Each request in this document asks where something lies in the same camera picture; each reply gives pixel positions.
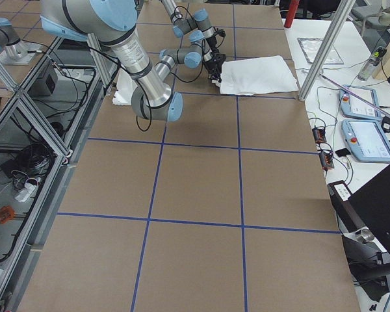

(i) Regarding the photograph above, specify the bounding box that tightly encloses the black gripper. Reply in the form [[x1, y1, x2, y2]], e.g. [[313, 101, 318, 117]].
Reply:
[[207, 66, 222, 81], [203, 53, 226, 73]]

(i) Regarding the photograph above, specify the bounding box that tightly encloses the white long-sleeve printed shirt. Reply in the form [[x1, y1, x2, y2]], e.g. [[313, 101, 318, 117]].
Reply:
[[213, 55, 298, 96]]

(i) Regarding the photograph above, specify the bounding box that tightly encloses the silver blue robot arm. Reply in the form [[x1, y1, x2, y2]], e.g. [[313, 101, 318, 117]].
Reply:
[[41, 0, 226, 122], [161, 1, 226, 82]]

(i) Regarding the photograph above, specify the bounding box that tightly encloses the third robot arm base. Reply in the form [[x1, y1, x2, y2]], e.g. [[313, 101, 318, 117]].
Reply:
[[0, 18, 34, 65]]

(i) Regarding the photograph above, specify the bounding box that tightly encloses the red cylinder object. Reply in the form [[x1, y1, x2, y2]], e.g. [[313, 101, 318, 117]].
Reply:
[[284, 0, 300, 29]]

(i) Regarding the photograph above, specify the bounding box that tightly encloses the orange black connector box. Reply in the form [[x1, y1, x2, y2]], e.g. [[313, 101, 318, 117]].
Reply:
[[312, 127, 327, 144]]

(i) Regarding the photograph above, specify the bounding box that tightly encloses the upper blue teach pendant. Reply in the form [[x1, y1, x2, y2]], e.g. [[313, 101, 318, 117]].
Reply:
[[339, 84, 382, 121]]

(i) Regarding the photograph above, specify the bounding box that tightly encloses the blue teach pendant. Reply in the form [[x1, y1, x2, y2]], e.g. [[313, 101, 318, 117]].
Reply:
[[339, 84, 382, 121], [341, 119, 390, 163]]

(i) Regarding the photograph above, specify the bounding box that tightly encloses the lower blue teach pendant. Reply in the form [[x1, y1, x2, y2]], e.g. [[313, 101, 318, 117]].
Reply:
[[341, 119, 390, 163]]

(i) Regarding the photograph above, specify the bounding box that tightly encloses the silver reacher grabber tool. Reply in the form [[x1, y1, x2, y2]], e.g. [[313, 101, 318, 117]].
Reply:
[[317, 73, 390, 118]]

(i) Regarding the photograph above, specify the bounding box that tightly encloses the black laptop computer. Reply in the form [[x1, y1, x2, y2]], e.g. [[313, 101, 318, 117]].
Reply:
[[328, 164, 390, 253]]

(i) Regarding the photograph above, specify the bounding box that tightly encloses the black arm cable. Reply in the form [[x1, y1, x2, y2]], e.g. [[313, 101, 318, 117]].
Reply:
[[84, 32, 215, 133], [174, 5, 227, 49]]

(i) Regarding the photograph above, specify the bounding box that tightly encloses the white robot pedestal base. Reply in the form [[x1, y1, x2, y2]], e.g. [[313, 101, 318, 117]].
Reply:
[[112, 69, 138, 106]]

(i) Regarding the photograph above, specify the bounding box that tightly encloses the grey aluminium frame post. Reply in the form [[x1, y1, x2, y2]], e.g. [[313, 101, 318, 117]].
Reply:
[[298, 0, 356, 101]]

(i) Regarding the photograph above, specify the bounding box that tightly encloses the aluminium frame rail right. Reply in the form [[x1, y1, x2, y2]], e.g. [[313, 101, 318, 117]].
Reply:
[[0, 34, 119, 311]]

